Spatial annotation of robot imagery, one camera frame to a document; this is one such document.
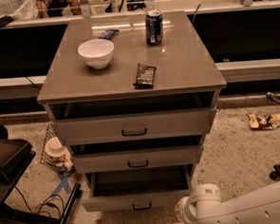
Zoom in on grey bottom drawer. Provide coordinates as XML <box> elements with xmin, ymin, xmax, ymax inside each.
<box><xmin>82</xmin><ymin>165</ymin><xmax>193</xmax><ymax>212</ymax></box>

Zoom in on grey drawer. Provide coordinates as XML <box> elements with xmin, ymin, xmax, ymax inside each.
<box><xmin>82</xmin><ymin>165</ymin><xmax>193</xmax><ymax>212</ymax></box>
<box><xmin>72</xmin><ymin>135</ymin><xmax>203</xmax><ymax>173</ymax></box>
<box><xmin>49</xmin><ymin>91</ymin><xmax>219</xmax><ymax>147</ymax></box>

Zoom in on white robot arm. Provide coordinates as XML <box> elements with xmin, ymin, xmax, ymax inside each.
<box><xmin>175</xmin><ymin>180</ymin><xmax>280</xmax><ymax>224</ymax></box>

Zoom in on grey drawer cabinet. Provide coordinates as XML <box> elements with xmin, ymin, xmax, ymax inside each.
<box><xmin>31</xmin><ymin>8</ymin><xmax>235</xmax><ymax>216</ymax></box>

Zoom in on grey top drawer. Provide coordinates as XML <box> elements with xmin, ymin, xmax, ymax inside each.
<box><xmin>49</xmin><ymin>91</ymin><xmax>219</xmax><ymax>147</ymax></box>

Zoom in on grey middle drawer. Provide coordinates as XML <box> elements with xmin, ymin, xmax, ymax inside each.
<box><xmin>72</xmin><ymin>135</ymin><xmax>203</xmax><ymax>173</ymax></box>

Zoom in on dark chocolate bar wrapper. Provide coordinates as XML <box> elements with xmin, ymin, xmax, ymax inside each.
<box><xmin>134</xmin><ymin>64</ymin><xmax>157</xmax><ymax>89</ymax></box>

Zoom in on white ceramic bowl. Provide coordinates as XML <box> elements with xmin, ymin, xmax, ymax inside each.
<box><xmin>77</xmin><ymin>38</ymin><xmax>115</xmax><ymax>69</ymax></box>

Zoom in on blue snack bar wrapper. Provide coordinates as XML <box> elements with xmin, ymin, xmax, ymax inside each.
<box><xmin>100</xmin><ymin>28</ymin><xmax>119</xmax><ymax>41</ymax></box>

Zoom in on blue soda can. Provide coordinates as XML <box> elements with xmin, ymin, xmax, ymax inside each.
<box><xmin>145</xmin><ymin>9</ymin><xmax>163</xmax><ymax>46</ymax></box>

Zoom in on white cup in basket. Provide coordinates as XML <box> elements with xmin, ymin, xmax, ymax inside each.
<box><xmin>45</xmin><ymin>137</ymin><xmax>66</xmax><ymax>158</ymax></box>

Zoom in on black stand leg left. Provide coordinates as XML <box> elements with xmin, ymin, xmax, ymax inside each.
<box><xmin>56</xmin><ymin>183</ymin><xmax>81</xmax><ymax>224</ymax></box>

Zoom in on black stand leg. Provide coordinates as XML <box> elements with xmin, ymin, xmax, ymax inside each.
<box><xmin>56</xmin><ymin>183</ymin><xmax>81</xmax><ymax>224</ymax></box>
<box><xmin>270</xmin><ymin>164</ymin><xmax>280</xmax><ymax>180</ymax></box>

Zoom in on blue can on floor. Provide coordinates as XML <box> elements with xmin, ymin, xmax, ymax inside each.
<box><xmin>266</xmin><ymin>92</ymin><xmax>280</xmax><ymax>103</ymax></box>

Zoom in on crumpled snack bag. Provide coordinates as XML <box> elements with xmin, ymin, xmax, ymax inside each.
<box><xmin>248</xmin><ymin>114</ymin><xmax>280</xmax><ymax>130</ymax></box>

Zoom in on black office chair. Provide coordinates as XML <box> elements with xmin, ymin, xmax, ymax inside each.
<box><xmin>0</xmin><ymin>124</ymin><xmax>59</xmax><ymax>224</ymax></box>

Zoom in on black stand leg right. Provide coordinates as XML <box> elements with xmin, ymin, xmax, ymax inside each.
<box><xmin>270</xmin><ymin>164</ymin><xmax>280</xmax><ymax>180</ymax></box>

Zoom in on black device on ledge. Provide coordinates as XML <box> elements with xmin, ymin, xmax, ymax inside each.
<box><xmin>0</xmin><ymin>15</ymin><xmax>13</xmax><ymax>28</ymax></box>

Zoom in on wire mesh waste basket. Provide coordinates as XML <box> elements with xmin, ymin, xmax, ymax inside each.
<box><xmin>40</xmin><ymin>126</ymin><xmax>74</xmax><ymax>173</ymax></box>

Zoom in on black cable on floor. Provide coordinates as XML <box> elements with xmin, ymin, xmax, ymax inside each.
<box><xmin>13</xmin><ymin>182</ymin><xmax>67</xmax><ymax>224</ymax></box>

